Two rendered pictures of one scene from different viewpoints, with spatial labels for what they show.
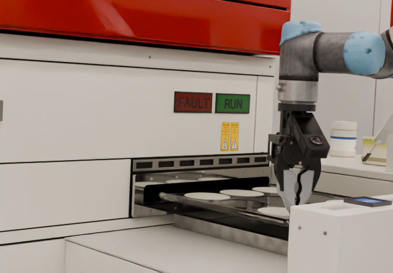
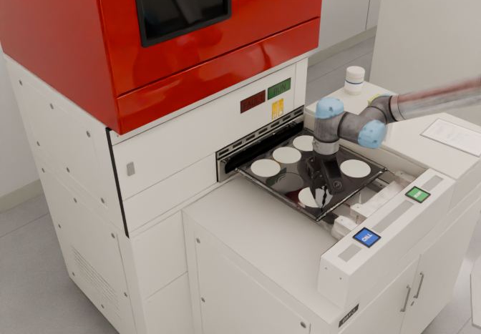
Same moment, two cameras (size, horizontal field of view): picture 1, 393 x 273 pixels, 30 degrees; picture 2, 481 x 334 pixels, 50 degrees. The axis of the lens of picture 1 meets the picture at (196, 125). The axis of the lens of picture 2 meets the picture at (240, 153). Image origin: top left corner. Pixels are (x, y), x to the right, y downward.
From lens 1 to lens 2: 84 cm
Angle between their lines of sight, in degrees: 32
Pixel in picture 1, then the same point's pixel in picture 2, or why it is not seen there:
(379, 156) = not seen: hidden behind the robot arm
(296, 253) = (323, 277)
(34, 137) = (154, 170)
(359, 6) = not seen: outside the picture
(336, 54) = (353, 137)
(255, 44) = (295, 53)
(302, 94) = (328, 151)
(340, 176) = not seen: hidden behind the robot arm
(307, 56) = (333, 132)
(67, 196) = (180, 189)
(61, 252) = (180, 217)
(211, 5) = (263, 44)
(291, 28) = (323, 112)
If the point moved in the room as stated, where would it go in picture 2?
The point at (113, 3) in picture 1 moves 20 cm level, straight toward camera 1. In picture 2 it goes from (196, 80) to (201, 116)
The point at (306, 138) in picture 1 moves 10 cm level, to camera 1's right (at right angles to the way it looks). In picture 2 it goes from (331, 183) to (366, 182)
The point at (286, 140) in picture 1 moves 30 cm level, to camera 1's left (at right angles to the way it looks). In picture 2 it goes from (318, 174) to (215, 176)
